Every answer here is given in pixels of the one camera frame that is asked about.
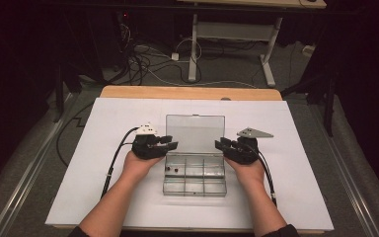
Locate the person's left hand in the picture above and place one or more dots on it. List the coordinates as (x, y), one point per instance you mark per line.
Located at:
(136, 169)

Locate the black stand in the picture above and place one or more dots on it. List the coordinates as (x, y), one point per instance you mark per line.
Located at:
(322, 95)
(66, 82)

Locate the person's right hand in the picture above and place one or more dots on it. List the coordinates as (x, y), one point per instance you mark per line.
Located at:
(251, 174)

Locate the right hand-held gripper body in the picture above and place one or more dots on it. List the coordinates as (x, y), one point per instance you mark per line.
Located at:
(245, 151)

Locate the person's black sleeve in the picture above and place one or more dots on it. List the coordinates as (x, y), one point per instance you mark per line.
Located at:
(283, 231)
(78, 233)

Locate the metal floor rail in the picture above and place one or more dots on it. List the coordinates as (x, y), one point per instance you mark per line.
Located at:
(29, 171)
(348, 171)

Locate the white desk frame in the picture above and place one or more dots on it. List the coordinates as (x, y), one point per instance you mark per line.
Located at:
(233, 31)

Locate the person's right black sleeve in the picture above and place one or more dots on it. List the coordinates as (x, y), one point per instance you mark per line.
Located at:
(283, 231)

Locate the white board sheet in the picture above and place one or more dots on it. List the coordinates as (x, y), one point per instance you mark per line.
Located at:
(112, 115)

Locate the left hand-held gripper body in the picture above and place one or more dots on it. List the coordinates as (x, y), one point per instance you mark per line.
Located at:
(146, 148)

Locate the person's left black sleeve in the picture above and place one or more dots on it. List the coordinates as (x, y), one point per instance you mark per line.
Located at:
(78, 233)

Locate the white power adapter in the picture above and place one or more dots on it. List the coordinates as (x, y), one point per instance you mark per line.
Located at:
(175, 56)

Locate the smoky clear plastic compartment box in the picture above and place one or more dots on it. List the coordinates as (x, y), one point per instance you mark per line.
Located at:
(194, 135)

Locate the dark device with red light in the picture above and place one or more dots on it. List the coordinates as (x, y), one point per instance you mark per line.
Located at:
(125, 15)

